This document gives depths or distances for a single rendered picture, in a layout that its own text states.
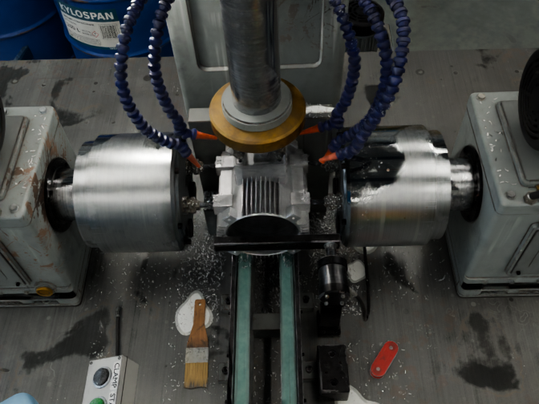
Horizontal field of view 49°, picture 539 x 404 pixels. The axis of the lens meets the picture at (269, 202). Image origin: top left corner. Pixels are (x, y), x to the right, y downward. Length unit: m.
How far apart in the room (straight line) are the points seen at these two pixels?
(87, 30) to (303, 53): 1.60
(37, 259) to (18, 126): 0.27
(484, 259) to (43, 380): 0.96
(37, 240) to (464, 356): 0.91
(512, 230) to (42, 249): 0.92
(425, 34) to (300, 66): 2.06
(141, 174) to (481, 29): 2.53
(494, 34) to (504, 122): 2.16
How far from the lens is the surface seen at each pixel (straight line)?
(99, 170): 1.17
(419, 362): 1.33
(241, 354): 1.19
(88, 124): 1.78
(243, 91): 1.02
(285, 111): 1.06
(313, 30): 1.23
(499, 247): 1.25
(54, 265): 1.31
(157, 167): 1.14
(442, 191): 1.15
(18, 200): 1.18
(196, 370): 1.31
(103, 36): 2.72
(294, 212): 1.13
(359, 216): 1.13
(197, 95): 1.34
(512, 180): 1.16
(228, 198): 1.18
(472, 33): 3.36
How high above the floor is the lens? 2.03
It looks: 55 degrees down
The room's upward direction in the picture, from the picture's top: 4 degrees counter-clockwise
